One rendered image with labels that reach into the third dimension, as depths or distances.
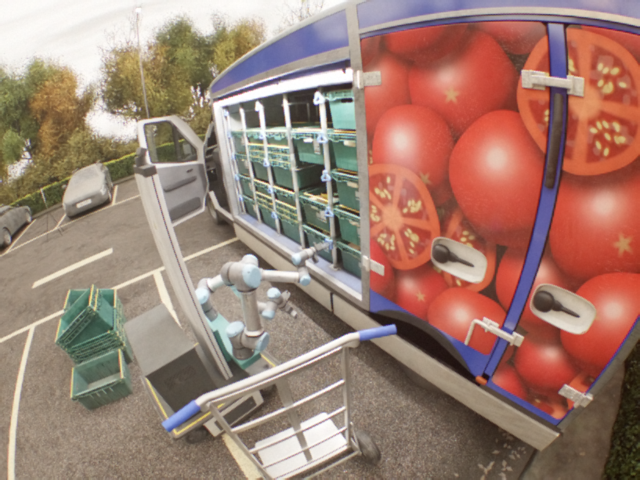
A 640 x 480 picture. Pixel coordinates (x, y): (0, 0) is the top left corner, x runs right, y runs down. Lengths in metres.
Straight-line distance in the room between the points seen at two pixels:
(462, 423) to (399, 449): 0.49
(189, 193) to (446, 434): 4.51
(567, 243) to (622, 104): 0.52
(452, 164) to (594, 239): 0.63
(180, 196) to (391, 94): 3.85
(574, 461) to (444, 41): 2.51
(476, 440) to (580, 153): 1.82
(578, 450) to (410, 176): 2.18
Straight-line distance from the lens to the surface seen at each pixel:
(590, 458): 2.45
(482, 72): 1.14
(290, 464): 2.05
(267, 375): 0.89
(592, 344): 1.34
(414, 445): 2.09
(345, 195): 1.97
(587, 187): 1.08
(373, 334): 0.96
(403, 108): 1.31
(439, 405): 2.27
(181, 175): 4.65
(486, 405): 1.84
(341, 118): 1.85
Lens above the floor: 1.93
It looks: 27 degrees down
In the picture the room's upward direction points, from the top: 6 degrees counter-clockwise
